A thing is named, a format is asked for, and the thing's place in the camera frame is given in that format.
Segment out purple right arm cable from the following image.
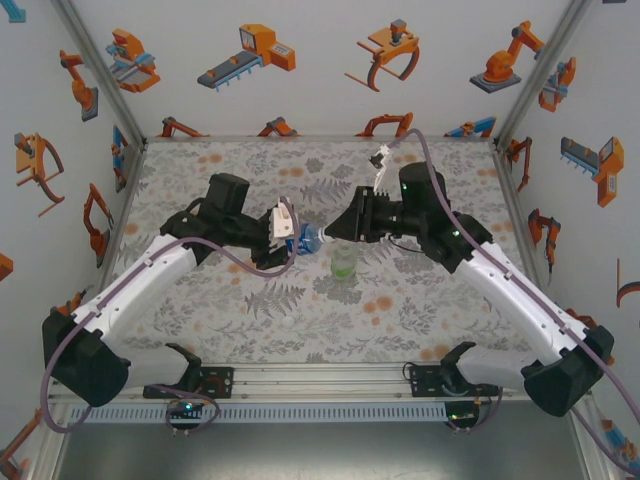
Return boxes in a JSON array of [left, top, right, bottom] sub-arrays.
[[389, 128, 640, 476]]

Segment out aluminium front mounting rails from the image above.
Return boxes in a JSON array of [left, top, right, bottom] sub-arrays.
[[47, 362, 594, 404]]

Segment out blue label plastic bottle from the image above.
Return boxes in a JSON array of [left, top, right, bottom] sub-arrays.
[[284, 222, 331, 257]]

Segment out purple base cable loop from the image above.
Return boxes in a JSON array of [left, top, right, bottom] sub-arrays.
[[164, 384, 222, 437], [446, 384, 503, 435]]

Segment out aluminium frame leg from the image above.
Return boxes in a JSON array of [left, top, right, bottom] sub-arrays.
[[569, 399, 621, 480], [27, 404, 71, 480]]

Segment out aluminium frame post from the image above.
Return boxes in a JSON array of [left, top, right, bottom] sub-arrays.
[[494, 0, 599, 151], [49, 0, 149, 151]]

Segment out aluminium back rail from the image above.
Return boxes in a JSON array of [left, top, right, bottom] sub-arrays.
[[144, 133, 499, 144]]

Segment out aluminium side rail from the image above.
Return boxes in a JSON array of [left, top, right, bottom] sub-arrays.
[[492, 142, 571, 361], [94, 142, 149, 281]]

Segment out perforated metal cable tray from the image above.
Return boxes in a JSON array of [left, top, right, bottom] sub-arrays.
[[69, 402, 447, 425]]

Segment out green label plastic bottle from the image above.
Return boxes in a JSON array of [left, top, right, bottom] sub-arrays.
[[330, 239, 359, 282]]

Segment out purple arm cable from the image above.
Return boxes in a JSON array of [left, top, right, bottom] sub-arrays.
[[44, 197, 304, 434], [389, 128, 640, 476]]

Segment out grey floral tablecloth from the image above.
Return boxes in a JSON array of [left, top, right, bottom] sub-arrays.
[[102, 139, 556, 365]]

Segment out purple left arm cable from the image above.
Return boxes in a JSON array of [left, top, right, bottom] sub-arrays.
[[44, 197, 304, 434]]

